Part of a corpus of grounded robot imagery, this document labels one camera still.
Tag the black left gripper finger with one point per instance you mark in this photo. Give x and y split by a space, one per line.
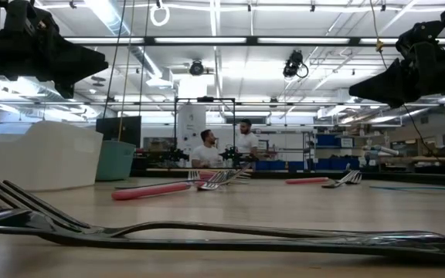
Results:
79 62
65 89

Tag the white plastic bin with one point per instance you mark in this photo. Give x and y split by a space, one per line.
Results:
33 162

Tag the iridescent rainbow fork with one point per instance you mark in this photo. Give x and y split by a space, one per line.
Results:
245 167

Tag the black background robot arm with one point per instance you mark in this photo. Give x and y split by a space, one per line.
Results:
232 155
174 155

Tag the grey roll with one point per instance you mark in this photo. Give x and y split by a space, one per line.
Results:
381 150

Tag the wooden workbench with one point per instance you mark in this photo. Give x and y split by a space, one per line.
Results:
431 158

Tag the black monitor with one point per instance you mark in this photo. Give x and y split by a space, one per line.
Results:
126 129

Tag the blue storage bin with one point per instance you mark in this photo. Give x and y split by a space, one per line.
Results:
297 166
269 166
327 141
338 165

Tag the teal plastic bin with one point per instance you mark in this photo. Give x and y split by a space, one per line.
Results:
116 162

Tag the metal shelf rack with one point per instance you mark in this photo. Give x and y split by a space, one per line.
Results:
309 150

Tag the white column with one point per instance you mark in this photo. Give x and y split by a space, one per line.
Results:
191 123

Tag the person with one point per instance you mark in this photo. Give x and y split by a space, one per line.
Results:
206 154
247 143

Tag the black table frame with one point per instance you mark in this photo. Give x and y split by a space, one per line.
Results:
400 178

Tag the round black ceiling camera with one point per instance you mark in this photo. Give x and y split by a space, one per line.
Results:
196 68

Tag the black metal frame stand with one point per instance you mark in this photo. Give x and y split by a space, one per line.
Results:
175 131

